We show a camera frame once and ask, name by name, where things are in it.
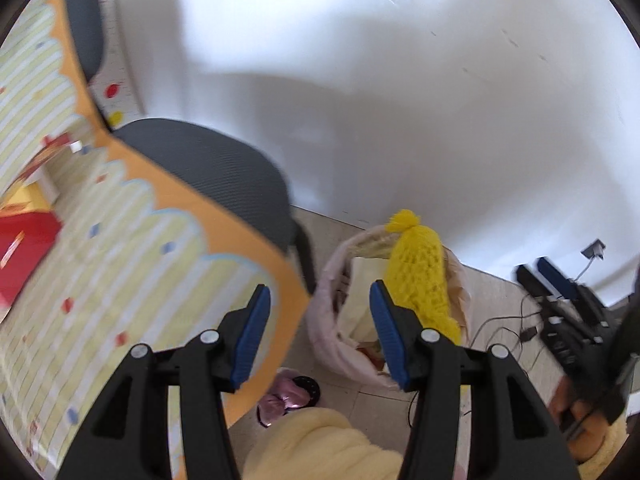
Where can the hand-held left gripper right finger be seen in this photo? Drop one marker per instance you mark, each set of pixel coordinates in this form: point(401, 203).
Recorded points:
point(387, 335)

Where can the dark wall socket box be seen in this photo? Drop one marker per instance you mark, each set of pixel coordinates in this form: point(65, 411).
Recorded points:
point(593, 249)

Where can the striped yellow plastic cloth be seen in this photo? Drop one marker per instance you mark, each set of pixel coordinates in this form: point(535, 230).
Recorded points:
point(100, 260)

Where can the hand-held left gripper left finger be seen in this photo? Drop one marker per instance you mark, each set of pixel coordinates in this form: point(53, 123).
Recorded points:
point(252, 335)

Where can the person's right hand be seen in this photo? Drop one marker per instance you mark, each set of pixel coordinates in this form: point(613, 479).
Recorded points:
point(585, 427)

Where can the yellow foam net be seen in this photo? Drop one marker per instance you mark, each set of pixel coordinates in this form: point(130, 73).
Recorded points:
point(415, 265)

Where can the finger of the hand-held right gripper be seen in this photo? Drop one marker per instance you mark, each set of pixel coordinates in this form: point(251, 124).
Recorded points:
point(555, 272)
point(531, 281)

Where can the person's right forearm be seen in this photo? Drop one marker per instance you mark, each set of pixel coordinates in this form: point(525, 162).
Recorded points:
point(610, 457)

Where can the pink slipper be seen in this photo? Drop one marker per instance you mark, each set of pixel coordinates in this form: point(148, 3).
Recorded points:
point(285, 397)

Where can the grey office chair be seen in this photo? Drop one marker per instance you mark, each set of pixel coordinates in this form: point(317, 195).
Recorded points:
point(215, 170)

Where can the waste basket with pink liner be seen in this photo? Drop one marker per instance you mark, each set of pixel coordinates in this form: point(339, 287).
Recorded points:
point(325, 340)

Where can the red paper box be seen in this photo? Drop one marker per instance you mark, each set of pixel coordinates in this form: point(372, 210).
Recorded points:
point(25, 240)

